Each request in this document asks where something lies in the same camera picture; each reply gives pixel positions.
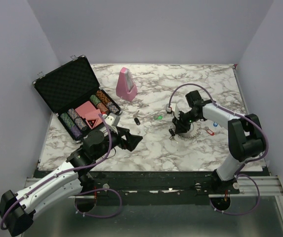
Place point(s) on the black tag key left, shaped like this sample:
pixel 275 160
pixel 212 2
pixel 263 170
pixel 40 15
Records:
pixel 135 117

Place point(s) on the black poker chip case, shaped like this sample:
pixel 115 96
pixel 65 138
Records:
pixel 69 86

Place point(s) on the black tag key centre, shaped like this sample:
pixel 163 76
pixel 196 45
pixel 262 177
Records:
pixel 173 135

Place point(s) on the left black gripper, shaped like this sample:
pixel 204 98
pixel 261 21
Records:
pixel 132 141

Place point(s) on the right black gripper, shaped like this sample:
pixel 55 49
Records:
pixel 181 127

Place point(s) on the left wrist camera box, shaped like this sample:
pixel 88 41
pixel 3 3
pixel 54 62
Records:
pixel 112 121

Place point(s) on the pink metronome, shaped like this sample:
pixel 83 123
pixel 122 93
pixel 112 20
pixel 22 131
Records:
pixel 126 88

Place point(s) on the green tag key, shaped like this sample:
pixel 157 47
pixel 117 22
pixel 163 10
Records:
pixel 159 117

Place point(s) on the black front mounting rail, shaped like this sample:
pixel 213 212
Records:
pixel 155 188

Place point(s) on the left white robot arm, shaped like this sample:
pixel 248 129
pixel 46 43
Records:
pixel 17 209

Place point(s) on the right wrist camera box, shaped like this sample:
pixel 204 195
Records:
pixel 173 109

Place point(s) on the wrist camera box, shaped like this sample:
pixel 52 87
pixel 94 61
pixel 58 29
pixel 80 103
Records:
pixel 173 109
pixel 112 121

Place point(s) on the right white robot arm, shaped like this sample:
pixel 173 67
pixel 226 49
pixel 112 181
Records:
pixel 246 140

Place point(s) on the red tag key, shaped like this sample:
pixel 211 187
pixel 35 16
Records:
pixel 208 130

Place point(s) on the black tag key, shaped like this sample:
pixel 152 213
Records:
pixel 173 135
pixel 135 117

